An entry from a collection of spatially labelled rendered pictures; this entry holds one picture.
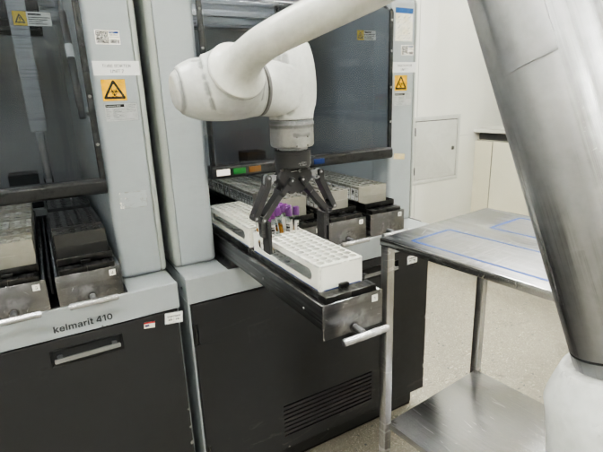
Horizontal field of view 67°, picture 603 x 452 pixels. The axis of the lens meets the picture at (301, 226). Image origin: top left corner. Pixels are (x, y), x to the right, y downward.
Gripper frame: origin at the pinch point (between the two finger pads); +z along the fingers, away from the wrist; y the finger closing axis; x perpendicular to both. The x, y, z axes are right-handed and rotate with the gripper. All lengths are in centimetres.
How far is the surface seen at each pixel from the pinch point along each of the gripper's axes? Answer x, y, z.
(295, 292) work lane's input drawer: -11.4, -6.7, 6.1
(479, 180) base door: 136, 229, 35
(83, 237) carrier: 31, -39, 0
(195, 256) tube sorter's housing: 32.1, -13.5, 10.4
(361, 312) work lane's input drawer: -21.2, 1.7, 8.5
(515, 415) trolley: -19, 58, 58
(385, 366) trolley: -1.8, 24.6, 39.1
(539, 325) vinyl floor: 38, 160, 87
